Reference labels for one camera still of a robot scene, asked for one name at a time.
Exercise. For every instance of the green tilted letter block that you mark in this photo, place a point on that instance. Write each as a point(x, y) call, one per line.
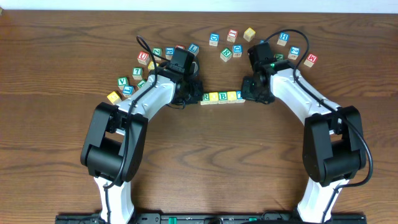
point(141, 84)

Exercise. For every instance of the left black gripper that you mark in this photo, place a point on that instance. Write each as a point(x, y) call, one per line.
point(195, 91)

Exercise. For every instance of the blue P block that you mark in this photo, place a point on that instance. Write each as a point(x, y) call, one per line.
point(169, 52)

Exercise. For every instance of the red I block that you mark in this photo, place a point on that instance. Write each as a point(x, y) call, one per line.
point(232, 35)

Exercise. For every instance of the green Z block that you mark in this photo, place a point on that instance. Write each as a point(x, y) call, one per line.
point(157, 53)

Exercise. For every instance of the red M block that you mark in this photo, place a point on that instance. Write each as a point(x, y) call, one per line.
point(310, 60)

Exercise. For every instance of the green B block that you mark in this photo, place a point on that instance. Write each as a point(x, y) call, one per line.
point(222, 97)

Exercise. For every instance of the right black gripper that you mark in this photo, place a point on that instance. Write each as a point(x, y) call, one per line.
point(247, 94)

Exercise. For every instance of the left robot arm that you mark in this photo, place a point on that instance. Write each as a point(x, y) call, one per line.
point(114, 144)

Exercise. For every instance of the blue 2 block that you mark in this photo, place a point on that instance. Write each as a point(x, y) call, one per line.
point(294, 53)

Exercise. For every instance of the blue D block middle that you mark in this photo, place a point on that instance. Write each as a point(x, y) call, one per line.
point(237, 50)

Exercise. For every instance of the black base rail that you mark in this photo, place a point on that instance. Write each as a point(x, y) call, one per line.
point(156, 218)

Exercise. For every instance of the blue L block lower left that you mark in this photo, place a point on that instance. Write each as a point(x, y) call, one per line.
point(128, 91)

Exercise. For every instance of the blue T block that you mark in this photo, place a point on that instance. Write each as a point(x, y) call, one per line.
point(240, 99)

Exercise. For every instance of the yellow block top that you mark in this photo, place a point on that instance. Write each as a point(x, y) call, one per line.
point(249, 34)

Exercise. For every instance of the green r block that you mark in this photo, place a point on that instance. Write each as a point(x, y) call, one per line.
point(226, 54)
point(206, 99)

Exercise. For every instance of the green N block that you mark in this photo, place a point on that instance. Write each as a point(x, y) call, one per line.
point(279, 57)

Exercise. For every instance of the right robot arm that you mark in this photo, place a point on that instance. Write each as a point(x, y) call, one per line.
point(333, 151)

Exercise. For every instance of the red U block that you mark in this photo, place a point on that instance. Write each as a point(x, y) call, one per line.
point(143, 58)

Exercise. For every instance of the blue D block top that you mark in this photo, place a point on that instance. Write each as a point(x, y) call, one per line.
point(214, 39)

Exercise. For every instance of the blue d block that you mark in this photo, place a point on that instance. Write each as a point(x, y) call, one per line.
point(214, 39)
point(237, 50)

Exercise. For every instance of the green V block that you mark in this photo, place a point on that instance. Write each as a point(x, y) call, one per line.
point(122, 82)

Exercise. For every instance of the yellow O block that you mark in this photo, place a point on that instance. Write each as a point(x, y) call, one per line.
point(213, 98)

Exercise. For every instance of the blue l block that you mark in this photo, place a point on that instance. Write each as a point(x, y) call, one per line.
point(194, 49)
point(128, 91)

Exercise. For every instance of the green 7 block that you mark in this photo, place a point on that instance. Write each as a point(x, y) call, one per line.
point(137, 73)

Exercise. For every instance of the blue H block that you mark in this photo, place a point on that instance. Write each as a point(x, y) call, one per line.
point(283, 39)

